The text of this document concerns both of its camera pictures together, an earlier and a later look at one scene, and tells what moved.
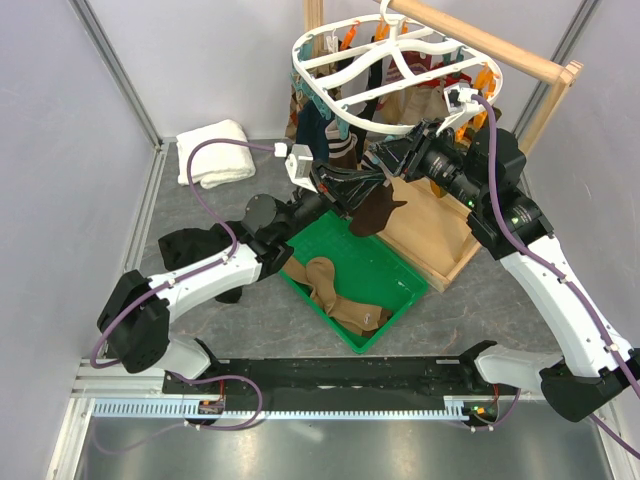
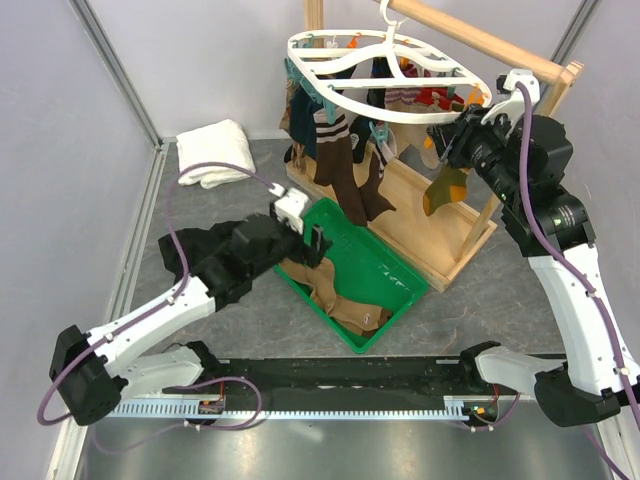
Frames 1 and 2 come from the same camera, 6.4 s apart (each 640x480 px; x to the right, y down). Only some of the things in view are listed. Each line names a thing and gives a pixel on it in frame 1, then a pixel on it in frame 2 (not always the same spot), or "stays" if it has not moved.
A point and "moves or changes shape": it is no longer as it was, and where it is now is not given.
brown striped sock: x=342 y=153 moves or changes shape
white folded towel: x=218 y=164 stays
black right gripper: x=393 y=152 to x=457 y=134
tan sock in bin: x=318 y=276 stays
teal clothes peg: x=343 y=130 to x=330 y=111
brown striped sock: x=373 y=215 moves or changes shape
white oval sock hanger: x=393 y=74 moves or changes shape
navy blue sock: x=311 y=130 moves or changes shape
